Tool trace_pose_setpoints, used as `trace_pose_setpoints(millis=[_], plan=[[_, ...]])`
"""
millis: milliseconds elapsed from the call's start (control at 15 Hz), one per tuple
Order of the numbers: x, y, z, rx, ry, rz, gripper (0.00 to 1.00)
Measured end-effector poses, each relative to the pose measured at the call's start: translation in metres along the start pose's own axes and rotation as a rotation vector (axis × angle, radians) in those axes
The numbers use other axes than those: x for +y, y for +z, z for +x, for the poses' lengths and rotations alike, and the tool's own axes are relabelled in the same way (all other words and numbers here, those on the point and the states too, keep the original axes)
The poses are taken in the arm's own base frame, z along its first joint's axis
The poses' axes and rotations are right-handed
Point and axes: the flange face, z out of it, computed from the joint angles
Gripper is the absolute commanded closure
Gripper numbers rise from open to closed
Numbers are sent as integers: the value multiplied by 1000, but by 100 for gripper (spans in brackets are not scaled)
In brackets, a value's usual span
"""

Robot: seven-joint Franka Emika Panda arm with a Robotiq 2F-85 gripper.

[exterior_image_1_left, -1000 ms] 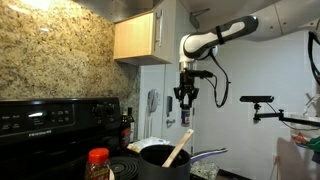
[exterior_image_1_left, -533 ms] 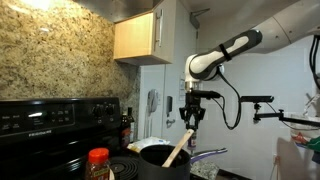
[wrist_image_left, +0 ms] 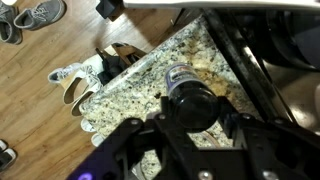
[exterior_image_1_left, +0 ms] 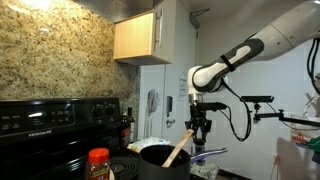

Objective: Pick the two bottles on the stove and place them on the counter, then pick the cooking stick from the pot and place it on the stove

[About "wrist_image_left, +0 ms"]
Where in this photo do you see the black electric stove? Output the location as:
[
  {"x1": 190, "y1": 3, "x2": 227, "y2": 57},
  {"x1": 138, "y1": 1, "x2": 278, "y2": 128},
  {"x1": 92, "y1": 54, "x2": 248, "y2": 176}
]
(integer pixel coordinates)
[{"x1": 181, "y1": 6, "x2": 320, "y2": 136}]

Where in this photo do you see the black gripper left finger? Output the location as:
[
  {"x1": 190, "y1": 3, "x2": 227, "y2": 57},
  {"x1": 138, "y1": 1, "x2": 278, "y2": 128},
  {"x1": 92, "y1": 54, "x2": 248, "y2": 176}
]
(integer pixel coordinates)
[{"x1": 66, "y1": 95, "x2": 202, "y2": 180}]

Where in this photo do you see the black white shoe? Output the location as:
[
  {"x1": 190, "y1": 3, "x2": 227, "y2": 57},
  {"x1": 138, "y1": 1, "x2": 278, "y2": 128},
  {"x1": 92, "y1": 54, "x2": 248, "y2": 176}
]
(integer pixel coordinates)
[
  {"x1": 0, "y1": 147, "x2": 17, "y2": 172},
  {"x1": 0, "y1": 139, "x2": 9, "y2": 153}
]

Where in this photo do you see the white robot table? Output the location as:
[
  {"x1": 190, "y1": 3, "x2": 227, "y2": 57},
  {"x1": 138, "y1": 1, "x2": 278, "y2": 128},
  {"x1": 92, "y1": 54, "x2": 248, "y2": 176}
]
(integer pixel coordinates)
[{"x1": 122, "y1": 0, "x2": 320, "y2": 11}]

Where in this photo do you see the white sneaker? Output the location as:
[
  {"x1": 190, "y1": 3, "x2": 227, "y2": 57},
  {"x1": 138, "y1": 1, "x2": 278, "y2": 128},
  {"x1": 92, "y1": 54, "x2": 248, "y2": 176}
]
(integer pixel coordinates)
[{"x1": 47, "y1": 62, "x2": 83, "y2": 85}]

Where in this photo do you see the black cooking pot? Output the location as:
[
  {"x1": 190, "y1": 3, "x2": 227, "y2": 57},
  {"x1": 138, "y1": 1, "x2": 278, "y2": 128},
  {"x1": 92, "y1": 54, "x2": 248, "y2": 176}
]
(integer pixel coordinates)
[{"x1": 264, "y1": 9, "x2": 320, "y2": 70}]

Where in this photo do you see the black block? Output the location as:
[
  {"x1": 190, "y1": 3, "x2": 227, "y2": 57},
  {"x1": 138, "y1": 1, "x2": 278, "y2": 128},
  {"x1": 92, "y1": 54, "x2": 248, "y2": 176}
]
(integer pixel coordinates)
[{"x1": 95, "y1": 0, "x2": 126, "y2": 21}]

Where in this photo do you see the grey sneaker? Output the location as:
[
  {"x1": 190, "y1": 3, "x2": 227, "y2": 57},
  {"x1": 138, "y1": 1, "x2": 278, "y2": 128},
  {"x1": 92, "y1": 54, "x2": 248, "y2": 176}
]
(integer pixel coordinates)
[
  {"x1": 0, "y1": 2, "x2": 23, "y2": 46},
  {"x1": 13, "y1": 0, "x2": 67, "y2": 31}
]

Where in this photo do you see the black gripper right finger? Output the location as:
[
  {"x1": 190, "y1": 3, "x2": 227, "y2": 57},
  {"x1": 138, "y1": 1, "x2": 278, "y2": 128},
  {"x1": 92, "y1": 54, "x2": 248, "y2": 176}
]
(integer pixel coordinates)
[{"x1": 216, "y1": 95, "x2": 320, "y2": 180}]

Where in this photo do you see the small black capped spice bottle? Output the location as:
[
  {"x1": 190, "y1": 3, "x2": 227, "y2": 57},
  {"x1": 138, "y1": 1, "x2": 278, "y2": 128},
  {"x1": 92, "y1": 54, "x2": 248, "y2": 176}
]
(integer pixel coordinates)
[{"x1": 164, "y1": 62, "x2": 221, "y2": 134}]

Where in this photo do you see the white beige slip-on shoe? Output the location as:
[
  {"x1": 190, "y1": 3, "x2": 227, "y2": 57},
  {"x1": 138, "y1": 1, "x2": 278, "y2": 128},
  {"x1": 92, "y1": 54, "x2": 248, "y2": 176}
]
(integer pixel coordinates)
[
  {"x1": 70, "y1": 87, "x2": 103, "y2": 118},
  {"x1": 62, "y1": 64, "x2": 102, "y2": 106}
]

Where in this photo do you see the brown cardboard piece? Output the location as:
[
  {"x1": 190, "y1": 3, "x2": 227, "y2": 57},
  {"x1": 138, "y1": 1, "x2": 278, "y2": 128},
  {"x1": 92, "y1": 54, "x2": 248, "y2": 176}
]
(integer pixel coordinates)
[{"x1": 104, "y1": 42, "x2": 148, "y2": 67}]

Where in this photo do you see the small white shoe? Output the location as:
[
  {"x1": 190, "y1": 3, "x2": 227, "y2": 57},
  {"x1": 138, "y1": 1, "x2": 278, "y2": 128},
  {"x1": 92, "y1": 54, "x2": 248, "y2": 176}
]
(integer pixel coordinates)
[
  {"x1": 91, "y1": 132, "x2": 106, "y2": 148},
  {"x1": 80, "y1": 117, "x2": 98, "y2": 134}
]

